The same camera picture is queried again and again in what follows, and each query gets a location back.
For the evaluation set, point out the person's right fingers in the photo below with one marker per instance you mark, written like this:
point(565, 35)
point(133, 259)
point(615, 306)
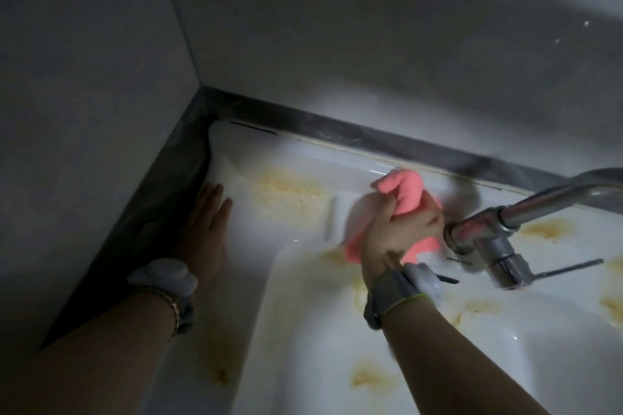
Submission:
point(421, 225)

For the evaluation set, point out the pink cleaning cloth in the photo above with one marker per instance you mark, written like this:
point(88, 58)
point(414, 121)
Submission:
point(406, 191)

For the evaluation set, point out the silver metal faucet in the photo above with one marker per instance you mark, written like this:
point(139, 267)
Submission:
point(501, 234)

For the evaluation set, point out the person's left forearm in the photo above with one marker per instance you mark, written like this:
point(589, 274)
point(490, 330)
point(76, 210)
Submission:
point(92, 361)

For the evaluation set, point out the white ceramic sink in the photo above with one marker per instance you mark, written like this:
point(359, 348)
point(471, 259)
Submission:
point(301, 312)

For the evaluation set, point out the person's left hand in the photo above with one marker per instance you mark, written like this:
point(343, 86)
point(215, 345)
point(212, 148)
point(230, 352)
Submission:
point(204, 239)

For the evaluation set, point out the white wrist tracker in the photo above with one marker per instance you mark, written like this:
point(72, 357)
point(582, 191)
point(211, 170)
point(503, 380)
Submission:
point(163, 277)

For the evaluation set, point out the person's right forearm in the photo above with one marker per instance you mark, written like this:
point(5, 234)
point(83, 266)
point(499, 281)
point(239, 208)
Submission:
point(438, 361)

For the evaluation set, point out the person's right hand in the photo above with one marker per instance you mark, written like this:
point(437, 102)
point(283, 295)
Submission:
point(384, 247)

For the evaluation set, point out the person's left fingers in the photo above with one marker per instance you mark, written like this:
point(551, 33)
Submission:
point(214, 208)

